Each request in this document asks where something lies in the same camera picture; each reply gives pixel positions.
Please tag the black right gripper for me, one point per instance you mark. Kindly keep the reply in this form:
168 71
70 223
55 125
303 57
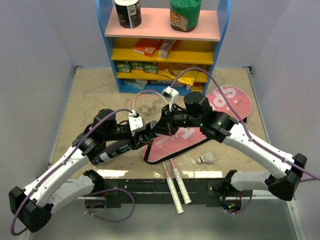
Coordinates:
166 125

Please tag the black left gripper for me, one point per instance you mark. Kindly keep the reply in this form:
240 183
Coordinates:
139 141

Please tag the black shuttlecock tube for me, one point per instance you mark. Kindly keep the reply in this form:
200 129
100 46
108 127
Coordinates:
113 145

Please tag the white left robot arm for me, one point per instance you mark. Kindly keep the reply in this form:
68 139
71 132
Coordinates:
34 204

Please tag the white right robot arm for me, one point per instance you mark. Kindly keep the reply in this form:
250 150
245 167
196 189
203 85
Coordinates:
283 170

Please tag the pink badminton racket lower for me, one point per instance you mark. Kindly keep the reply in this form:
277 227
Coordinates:
170 183

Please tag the pink badminton racket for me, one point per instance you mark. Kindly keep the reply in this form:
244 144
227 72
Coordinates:
149 103
170 183

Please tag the pink badminton racket upper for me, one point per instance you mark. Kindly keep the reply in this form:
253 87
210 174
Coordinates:
149 103

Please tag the teal tissue pack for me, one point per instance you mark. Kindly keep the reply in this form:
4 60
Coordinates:
136 83

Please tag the yellow snack bag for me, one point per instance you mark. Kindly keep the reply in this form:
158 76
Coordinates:
186 78

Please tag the white shuttlecock front right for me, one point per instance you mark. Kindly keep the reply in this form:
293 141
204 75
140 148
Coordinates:
207 157

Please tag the green box right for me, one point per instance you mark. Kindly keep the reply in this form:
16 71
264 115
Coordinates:
150 67

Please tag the green box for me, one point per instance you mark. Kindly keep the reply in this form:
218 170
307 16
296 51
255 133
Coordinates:
137 65
150 67
123 66

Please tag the green box middle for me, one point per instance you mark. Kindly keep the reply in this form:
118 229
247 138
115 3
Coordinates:
137 65

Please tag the pink sport racket bag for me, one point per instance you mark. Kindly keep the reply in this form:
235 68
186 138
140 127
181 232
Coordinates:
165 147

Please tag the blue shelf unit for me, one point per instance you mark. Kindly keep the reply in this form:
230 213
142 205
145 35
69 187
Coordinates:
195 50

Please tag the green box left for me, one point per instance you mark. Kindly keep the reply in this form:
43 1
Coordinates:
123 66

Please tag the brown snack packet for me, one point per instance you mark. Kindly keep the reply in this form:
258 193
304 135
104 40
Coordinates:
165 48

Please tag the orange box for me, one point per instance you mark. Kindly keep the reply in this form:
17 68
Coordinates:
146 46

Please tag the green wrapped jar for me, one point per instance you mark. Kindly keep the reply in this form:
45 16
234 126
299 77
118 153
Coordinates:
184 14

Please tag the black white can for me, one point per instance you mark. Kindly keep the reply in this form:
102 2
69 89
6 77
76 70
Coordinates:
129 13

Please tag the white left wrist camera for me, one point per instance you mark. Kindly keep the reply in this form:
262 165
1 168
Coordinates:
136 122

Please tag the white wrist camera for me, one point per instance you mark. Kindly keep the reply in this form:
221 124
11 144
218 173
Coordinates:
171 95
136 122

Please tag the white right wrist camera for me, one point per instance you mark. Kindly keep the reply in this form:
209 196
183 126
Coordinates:
171 95

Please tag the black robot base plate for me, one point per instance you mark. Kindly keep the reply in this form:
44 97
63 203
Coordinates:
156 192

